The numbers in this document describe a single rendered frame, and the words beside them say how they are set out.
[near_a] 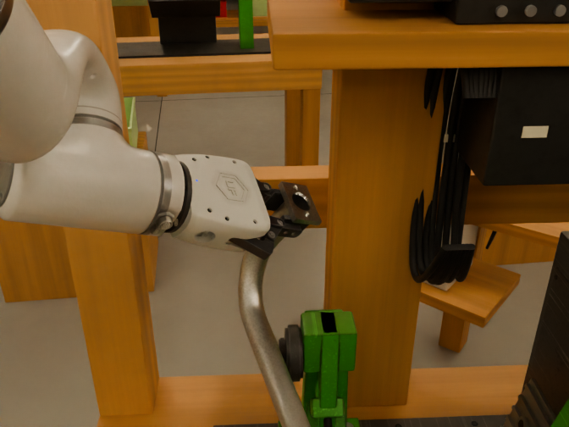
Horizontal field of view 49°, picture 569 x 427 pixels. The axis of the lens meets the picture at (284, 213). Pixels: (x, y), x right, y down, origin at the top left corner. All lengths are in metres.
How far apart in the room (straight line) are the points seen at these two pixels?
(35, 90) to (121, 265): 0.56
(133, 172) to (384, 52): 0.29
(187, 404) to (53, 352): 1.63
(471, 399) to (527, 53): 0.65
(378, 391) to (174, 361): 1.55
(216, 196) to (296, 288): 2.29
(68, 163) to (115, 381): 0.59
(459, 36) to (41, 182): 0.44
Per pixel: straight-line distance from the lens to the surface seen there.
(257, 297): 0.78
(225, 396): 1.14
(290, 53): 0.67
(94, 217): 0.58
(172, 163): 0.62
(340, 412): 0.89
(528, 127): 0.78
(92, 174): 0.57
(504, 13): 0.74
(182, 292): 2.92
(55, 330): 2.84
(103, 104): 0.61
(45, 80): 0.42
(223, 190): 0.65
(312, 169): 0.99
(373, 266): 0.94
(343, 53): 0.68
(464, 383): 1.21
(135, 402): 1.11
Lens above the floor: 1.68
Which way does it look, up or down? 28 degrees down
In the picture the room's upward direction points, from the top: straight up
